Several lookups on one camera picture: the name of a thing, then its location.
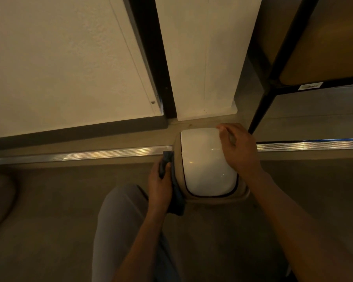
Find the person's right hand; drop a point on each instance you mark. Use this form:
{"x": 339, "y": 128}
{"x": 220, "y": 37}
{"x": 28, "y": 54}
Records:
{"x": 241, "y": 152}

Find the person's left hand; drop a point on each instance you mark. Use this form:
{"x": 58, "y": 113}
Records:
{"x": 160, "y": 190}

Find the dark blue cloth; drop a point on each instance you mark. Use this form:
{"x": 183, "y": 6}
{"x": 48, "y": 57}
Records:
{"x": 176, "y": 196}

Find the person's right forearm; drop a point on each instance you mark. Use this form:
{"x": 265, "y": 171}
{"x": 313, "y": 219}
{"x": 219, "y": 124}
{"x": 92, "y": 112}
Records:
{"x": 306, "y": 229}

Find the beige bin with white lid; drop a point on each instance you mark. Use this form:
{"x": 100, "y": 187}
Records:
{"x": 223, "y": 246}

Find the metal floor threshold strip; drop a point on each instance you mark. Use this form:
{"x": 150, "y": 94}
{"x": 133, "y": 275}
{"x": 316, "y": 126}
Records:
{"x": 76, "y": 155}

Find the white sticker label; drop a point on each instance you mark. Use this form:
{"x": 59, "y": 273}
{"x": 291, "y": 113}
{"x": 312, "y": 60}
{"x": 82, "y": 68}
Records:
{"x": 310, "y": 86}

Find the grey baseboard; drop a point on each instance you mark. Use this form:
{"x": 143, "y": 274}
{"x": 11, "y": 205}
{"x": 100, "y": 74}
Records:
{"x": 76, "y": 133}

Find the brown bench with sticker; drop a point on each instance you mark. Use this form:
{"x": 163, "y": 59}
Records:
{"x": 320, "y": 46}

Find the black wall post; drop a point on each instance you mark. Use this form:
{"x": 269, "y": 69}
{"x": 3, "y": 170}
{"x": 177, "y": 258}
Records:
{"x": 153, "y": 55}

